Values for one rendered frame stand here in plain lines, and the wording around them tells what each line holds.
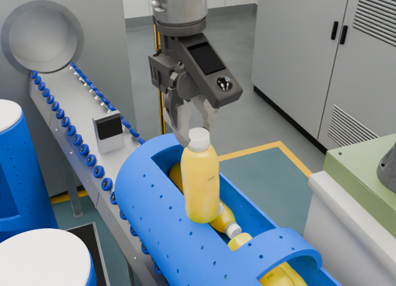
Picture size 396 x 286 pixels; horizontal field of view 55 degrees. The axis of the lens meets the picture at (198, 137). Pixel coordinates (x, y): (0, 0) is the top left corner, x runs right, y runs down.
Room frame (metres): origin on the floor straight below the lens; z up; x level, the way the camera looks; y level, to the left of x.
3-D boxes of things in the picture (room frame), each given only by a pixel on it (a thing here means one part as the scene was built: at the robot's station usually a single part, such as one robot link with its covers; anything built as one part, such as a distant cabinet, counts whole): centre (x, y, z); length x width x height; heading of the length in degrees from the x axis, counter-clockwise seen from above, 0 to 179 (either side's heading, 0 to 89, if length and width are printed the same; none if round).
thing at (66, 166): (1.72, 0.76, 0.31); 0.06 x 0.06 x 0.63; 33
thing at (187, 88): (0.55, 0.03, 1.57); 0.09 x 0.08 x 0.12; 37
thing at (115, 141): (1.17, 0.33, 1.00); 0.10 x 0.04 x 0.15; 123
